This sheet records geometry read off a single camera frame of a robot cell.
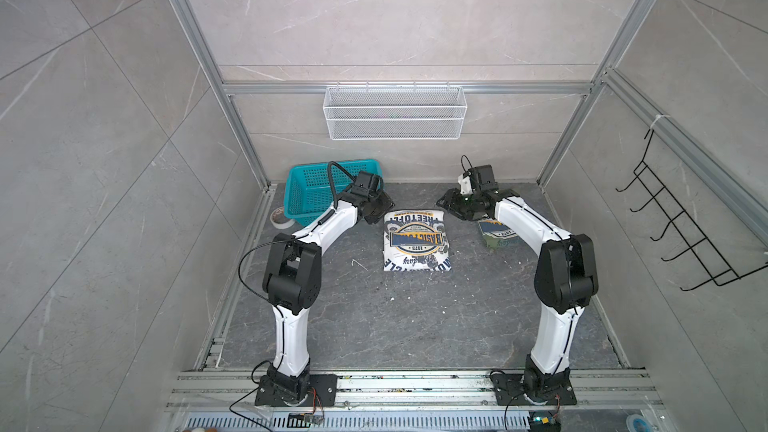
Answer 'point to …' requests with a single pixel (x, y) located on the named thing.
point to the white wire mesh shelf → (396, 112)
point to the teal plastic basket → (307, 188)
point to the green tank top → (497, 235)
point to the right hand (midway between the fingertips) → (440, 202)
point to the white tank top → (415, 240)
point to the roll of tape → (279, 220)
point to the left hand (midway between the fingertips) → (394, 198)
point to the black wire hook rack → (701, 248)
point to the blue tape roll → (637, 423)
